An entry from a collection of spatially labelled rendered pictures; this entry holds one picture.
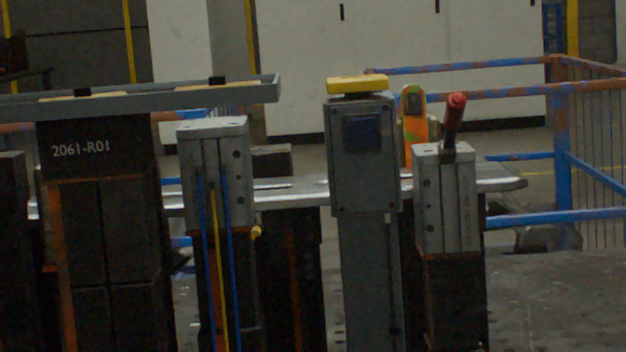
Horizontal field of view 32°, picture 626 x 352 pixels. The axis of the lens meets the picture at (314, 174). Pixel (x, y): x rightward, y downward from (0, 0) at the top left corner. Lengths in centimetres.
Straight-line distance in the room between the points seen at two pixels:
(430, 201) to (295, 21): 798
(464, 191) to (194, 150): 30
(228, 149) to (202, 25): 800
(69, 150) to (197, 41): 816
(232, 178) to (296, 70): 800
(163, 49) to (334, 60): 145
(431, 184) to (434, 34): 803
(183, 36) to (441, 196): 806
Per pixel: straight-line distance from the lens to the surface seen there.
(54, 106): 102
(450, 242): 123
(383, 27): 919
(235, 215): 121
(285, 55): 918
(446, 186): 121
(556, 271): 208
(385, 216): 105
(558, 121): 437
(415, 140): 154
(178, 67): 924
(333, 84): 103
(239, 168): 120
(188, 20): 921
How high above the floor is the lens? 124
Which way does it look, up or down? 9 degrees down
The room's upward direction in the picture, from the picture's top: 4 degrees counter-clockwise
